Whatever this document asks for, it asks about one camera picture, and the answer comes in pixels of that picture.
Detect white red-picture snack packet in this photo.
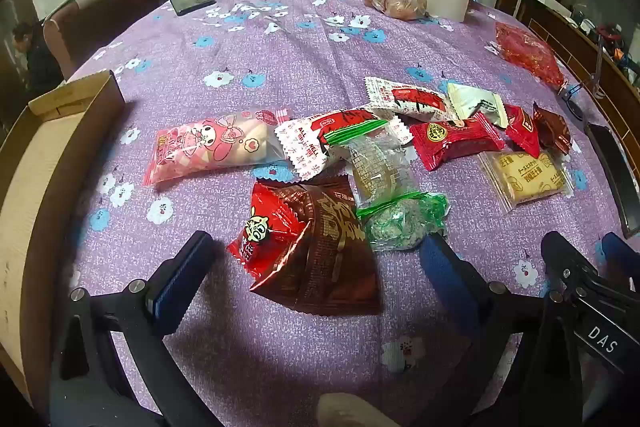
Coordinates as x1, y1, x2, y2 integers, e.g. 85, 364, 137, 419
364, 76, 457, 124

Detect red plastic bag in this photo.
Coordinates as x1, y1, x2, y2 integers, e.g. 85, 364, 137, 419
495, 22, 566, 90

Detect clear green-edged pastry packet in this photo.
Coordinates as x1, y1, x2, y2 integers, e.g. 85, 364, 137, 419
322, 119, 423, 212

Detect black phone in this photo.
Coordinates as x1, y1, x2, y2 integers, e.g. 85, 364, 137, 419
584, 122, 640, 239

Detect cream white snack packet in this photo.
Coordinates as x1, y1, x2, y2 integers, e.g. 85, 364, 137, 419
446, 82, 508, 128

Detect wooden cabinet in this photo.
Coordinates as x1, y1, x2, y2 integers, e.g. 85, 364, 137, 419
517, 0, 640, 148

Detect white red zigzag-edged snack packet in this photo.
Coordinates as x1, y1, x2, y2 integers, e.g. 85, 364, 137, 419
274, 107, 401, 182

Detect purple floral tablecloth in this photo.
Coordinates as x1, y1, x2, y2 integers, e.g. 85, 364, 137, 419
65, 0, 640, 427

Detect clear cracker packet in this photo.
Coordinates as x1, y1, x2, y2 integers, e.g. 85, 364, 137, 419
477, 149, 574, 214

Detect brown chair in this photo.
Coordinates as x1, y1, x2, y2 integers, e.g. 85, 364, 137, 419
42, 0, 173, 80

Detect large red brown snack bag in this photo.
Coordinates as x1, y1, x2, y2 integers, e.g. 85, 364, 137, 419
226, 174, 383, 317

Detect dark brown snack packet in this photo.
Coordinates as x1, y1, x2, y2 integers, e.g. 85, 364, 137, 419
532, 102, 572, 155

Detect pink cartoon snack packet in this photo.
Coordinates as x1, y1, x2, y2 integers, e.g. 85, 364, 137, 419
142, 107, 293, 188

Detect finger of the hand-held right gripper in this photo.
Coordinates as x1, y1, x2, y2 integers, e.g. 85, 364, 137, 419
541, 231, 608, 303
600, 232, 640, 294

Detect cardboard box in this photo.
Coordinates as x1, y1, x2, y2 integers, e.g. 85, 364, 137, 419
0, 69, 126, 403

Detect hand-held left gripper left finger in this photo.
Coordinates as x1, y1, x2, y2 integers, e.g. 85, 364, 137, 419
50, 231, 221, 427

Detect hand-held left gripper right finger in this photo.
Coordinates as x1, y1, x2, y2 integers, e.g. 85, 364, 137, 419
419, 233, 588, 427

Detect green mottled pastry packet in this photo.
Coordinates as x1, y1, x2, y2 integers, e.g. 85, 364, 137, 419
356, 192, 451, 253

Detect red gold-emblem candy packet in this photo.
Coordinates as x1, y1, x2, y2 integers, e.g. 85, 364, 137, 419
410, 112, 507, 172

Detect small red snack packet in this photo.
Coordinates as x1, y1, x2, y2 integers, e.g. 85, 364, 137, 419
504, 103, 542, 159

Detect eyeglasses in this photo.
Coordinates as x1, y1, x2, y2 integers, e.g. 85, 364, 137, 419
556, 76, 607, 108

